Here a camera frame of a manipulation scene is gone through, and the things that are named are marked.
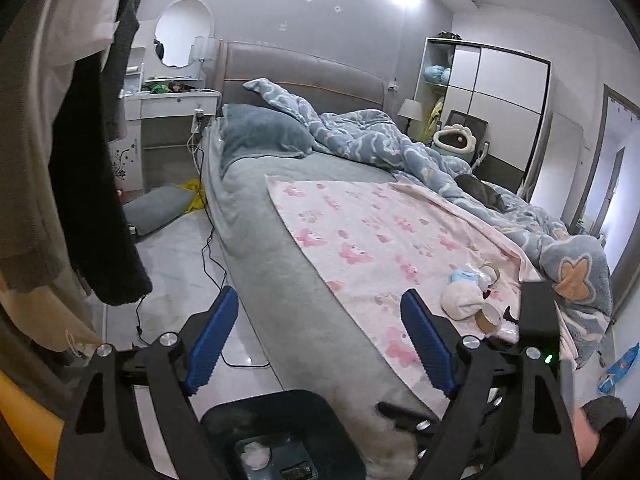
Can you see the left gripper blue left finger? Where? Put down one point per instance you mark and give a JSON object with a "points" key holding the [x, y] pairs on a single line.
{"points": [[204, 337]]}

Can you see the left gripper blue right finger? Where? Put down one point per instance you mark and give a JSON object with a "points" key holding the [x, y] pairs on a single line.
{"points": [[434, 339]]}

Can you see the white tissue ball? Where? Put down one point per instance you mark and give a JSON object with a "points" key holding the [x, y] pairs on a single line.
{"points": [[461, 299], [255, 456]]}

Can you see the brown tape roll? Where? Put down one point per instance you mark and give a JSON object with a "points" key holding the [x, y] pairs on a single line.
{"points": [[488, 319]]}

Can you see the light blue tissue packet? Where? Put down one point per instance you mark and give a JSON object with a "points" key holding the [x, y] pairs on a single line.
{"points": [[462, 275]]}

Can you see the dark teal trash bin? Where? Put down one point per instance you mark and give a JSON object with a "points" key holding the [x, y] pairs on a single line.
{"points": [[298, 426]]}

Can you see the person's right hand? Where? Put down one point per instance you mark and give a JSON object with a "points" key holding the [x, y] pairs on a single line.
{"points": [[587, 440]]}

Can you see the grey bed sheet mattress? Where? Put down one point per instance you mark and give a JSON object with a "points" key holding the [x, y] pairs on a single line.
{"points": [[310, 340]]}

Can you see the pink cartoon print blanket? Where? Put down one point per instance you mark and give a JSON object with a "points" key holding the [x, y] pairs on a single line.
{"points": [[370, 242]]}

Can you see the grey floor cushion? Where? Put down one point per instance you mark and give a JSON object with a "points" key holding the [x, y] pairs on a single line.
{"points": [[154, 210]]}

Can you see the yellow plastic bag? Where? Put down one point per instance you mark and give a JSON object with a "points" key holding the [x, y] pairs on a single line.
{"points": [[198, 200]]}

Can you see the blue cloud pattern duvet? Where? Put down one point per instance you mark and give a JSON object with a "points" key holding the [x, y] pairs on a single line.
{"points": [[576, 264]]}

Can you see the grey cat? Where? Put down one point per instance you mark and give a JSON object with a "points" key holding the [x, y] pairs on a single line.
{"points": [[482, 192]]}

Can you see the blue-grey pillow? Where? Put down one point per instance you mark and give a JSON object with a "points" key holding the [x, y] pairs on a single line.
{"points": [[251, 131]]}

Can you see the black hanging garment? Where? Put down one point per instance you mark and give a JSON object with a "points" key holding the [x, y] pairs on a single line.
{"points": [[99, 244]]}

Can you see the white dressing table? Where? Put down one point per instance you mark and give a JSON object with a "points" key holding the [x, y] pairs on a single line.
{"points": [[149, 123]]}

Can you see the cream cat bed house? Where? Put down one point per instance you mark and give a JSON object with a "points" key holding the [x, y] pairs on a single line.
{"points": [[455, 140]]}

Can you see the bedside table lamp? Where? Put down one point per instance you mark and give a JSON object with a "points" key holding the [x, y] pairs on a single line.
{"points": [[412, 111]]}

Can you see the grey upholstered headboard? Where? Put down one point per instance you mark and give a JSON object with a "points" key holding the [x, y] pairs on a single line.
{"points": [[327, 85]]}

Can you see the grey knit hanging sweater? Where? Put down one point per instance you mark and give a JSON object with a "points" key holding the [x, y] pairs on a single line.
{"points": [[114, 70]]}

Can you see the white wardrobe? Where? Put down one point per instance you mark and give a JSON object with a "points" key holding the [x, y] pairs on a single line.
{"points": [[506, 90]]}

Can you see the blue plush toy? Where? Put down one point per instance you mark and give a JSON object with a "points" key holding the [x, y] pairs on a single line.
{"points": [[437, 74]]}

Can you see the oval vanity mirror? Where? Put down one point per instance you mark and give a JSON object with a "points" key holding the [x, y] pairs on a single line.
{"points": [[177, 29]]}

